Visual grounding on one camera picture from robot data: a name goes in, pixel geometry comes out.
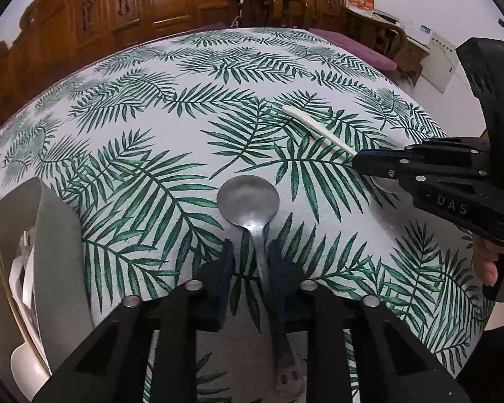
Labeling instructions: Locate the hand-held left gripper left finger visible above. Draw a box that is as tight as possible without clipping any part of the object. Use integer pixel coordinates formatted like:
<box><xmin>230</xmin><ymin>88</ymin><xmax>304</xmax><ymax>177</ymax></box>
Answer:
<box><xmin>34</xmin><ymin>239</ymin><xmax>236</xmax><ymax>403</ymax></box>

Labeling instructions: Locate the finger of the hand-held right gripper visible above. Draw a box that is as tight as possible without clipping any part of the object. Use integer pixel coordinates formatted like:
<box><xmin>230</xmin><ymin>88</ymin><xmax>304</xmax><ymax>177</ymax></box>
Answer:
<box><xmin>404</xmin><ymin>136</ymin><xmax>493</xmax><ymax>152</ymax></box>
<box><xmin>352</xmin><ymin>148</ymin><xmax>490</xmax><ymax>190</ymax></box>

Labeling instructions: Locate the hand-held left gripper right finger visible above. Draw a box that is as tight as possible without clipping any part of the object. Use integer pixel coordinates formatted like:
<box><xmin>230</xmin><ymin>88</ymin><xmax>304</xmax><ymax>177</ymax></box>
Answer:
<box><xmin>269</xmin><ymin>239</ymin><xmax>473</xmax><ymax>403</ymax></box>

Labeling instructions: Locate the large metal spoon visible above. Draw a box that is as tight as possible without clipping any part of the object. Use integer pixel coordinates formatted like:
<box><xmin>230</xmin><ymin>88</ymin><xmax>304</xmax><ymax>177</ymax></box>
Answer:
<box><xmin>216</xmin><ymin>175</ymin><xmax>308</xmax><ymax>396</ymax></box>

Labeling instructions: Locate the grey rectangular container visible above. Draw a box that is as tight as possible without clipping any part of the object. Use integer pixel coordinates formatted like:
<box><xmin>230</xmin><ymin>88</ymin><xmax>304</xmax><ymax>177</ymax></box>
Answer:
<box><xmin>0</xmin><ymin>176</ymin><xmax>95</xmax><ymax>403</ymax></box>

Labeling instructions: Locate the white plastic ladle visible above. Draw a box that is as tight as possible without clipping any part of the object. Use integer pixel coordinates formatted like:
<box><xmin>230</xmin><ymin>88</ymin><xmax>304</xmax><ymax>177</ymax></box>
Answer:
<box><xmin>8</xmin><ymin>256</ymin><xmax>52</xmax><ymax>394</ymax></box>

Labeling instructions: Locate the person's right hand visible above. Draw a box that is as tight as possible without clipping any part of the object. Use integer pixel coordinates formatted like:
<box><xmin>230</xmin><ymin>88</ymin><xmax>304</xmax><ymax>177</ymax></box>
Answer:
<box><xmin>471</xmin><ymin>235</ymin><xmax>498</xmax><ymax>290</ymax></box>

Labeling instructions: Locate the wooden side table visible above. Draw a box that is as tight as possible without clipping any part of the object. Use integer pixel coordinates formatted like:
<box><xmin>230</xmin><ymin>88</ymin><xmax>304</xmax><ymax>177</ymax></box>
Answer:
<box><xmin>343</xmin><ymin>6</ymin><xmax>426</xmax><ymax>85</ymax></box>

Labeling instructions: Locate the white box with blue label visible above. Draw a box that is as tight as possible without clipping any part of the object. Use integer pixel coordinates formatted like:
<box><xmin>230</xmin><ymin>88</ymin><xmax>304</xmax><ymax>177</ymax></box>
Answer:
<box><xmin>405</xmin><ymin>20</ymin><xmax>436</xmax><ymax>47</ymax></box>

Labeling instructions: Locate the short purple seat cushion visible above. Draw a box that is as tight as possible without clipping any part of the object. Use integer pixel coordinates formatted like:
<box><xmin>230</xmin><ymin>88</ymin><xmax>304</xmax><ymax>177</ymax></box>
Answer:
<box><xmin>308</xmin><ymin>27</ymin><xmax>398</xmax><ymax>73</ymax></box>

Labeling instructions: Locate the leaf printed tablecloth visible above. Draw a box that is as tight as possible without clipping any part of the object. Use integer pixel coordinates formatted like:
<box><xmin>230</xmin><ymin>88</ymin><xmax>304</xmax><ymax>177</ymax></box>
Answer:
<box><xmin>0</xmin><ymin>27</ymin><xmax>499</xmax><ymax>403</ymax></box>

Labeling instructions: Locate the wooden chopstick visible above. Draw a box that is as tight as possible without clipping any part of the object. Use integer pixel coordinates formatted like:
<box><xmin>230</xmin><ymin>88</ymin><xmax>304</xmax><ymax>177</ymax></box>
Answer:
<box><xmin>0</xmin><ymin>237</ymin><xmax>33</xmax><ymax>347</ymax></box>

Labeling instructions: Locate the person's dark clothing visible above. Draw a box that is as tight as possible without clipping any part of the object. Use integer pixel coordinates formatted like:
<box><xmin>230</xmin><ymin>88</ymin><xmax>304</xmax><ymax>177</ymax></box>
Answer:
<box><xmin>457</xmin><ymin>294</ymin><xmax>504</xmax><ymax>403</ymax></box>

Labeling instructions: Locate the carved wooden sofa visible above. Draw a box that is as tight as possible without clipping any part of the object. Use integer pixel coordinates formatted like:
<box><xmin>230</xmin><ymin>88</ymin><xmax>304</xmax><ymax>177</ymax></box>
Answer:
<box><xmin>0</xmin><ymin>0</ymin><xmax>283</xmax><ymax>140</ymax></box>

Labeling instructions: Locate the white wall panel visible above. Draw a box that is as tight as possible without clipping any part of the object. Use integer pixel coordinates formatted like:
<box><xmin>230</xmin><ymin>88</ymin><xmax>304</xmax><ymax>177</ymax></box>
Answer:
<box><xmin>419</xmin><ymin>30</ymin><xmax>462</xmax><ymax>93</ymax></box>

